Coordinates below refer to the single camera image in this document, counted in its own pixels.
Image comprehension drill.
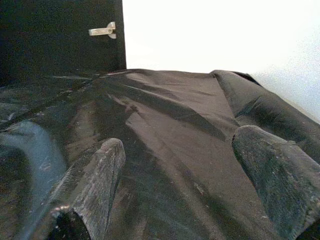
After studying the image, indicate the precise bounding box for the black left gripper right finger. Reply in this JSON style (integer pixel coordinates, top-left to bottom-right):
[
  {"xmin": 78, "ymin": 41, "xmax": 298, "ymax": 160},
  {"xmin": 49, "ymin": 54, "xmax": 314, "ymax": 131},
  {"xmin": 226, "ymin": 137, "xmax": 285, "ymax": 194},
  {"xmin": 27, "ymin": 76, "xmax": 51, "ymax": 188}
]
[{"xmin": 231, "ymin": 124, "xmax": 320, "ymax": 240}]

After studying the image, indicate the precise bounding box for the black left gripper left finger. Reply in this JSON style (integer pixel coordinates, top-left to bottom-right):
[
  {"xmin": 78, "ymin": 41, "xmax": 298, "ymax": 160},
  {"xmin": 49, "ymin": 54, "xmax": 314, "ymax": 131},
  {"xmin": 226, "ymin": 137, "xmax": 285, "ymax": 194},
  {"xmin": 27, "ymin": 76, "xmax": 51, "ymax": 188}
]
[{"xmin": 31, "ymin": 137, "xmax": 126, "ymax": 240}]

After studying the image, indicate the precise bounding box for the black plastic sheet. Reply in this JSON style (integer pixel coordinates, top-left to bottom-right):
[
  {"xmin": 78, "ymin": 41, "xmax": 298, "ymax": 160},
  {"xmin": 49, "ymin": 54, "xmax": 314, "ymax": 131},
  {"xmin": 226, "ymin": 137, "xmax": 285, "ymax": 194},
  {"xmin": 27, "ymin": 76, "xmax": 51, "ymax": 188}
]
[{"xmin": 0, "ymin": 67, "xmax": 320, "ymax": 240}]

